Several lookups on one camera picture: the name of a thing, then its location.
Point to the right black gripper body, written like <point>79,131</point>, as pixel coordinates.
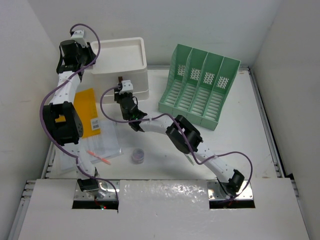
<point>120,97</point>

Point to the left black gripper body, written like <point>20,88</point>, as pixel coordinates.
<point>81,58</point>

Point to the white drawer cabinet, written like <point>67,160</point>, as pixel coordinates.
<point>125,58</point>

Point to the orange pen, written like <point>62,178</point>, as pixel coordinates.
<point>98,157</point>

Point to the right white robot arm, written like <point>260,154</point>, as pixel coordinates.
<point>184,136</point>

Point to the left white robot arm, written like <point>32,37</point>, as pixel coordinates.
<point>69,80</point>

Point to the yellow plastic folder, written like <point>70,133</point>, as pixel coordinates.
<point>87,112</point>

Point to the small clear round container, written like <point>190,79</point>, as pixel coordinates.
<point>137,156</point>

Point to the clear plastic document sleeve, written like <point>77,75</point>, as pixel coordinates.
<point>105,144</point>

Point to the green file rack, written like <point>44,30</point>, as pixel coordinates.
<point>198,85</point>

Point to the white foam front board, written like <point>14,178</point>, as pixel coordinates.
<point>164,210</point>

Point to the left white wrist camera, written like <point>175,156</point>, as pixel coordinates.
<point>79,37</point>

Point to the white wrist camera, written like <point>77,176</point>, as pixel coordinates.
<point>126,87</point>
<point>79,37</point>

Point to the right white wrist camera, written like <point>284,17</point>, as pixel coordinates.
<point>126,87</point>

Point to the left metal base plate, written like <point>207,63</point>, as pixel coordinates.
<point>105,192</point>

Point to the metal base plate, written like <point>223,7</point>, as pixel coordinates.
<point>216,193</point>
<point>105,192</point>

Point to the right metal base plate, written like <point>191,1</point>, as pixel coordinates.
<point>216,193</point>

